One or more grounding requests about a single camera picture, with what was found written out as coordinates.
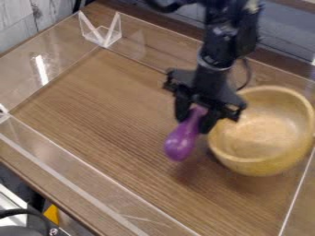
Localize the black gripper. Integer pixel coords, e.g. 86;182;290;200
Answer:
165;69;247;135

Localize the purple toy eggplant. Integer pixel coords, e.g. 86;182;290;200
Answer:
165;106;207;161

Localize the brown wooden bowl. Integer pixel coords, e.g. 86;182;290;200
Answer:
209;86;315;176

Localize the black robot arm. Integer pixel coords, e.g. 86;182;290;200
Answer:
146;0;262;134

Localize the clear acrylic enclosure wall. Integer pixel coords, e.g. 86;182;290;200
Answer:
0;8;315;236

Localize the clear acrylic corner bracket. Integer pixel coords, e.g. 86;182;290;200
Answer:
78;12;122;48

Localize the black cable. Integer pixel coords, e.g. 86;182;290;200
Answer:
0;208;51;236

